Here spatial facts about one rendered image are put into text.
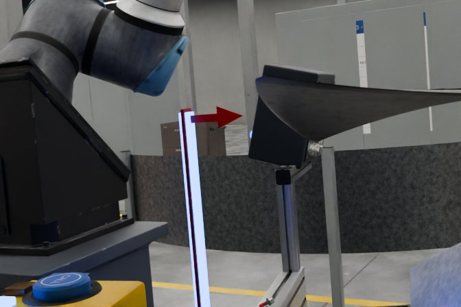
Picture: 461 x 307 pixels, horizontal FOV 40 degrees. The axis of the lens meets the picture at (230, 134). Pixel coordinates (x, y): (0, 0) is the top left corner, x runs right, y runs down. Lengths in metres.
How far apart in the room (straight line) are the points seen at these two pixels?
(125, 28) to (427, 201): 1.73
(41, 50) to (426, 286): 0.65
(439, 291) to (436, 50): 6.17
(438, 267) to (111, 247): 0.47
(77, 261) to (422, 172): 1.82
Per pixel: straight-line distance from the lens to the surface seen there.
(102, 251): 0.93
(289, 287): 1.15
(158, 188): 2.91
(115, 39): 1.04
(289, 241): 1.22
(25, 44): 1.02
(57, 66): 1.01
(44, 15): 1.06
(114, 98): 10.47
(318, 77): 1.23
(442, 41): 6.78
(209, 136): 7.42
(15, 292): 0.50
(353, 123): 0.74
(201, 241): 0.70
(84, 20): 1.06
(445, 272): 0.66
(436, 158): 2.53
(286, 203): 1.21
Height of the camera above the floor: 1.21
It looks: 4 degrees down
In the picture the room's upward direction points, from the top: 5 degrees counter-clockwise
